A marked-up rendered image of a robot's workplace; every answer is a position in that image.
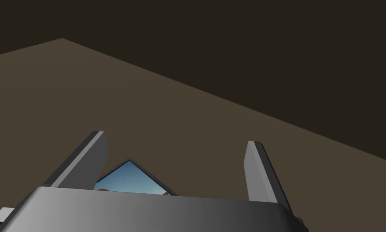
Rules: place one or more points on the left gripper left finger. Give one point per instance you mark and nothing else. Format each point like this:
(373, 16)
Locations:
(83, 162)

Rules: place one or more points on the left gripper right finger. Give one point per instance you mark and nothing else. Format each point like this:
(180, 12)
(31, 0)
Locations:
(260, 175)

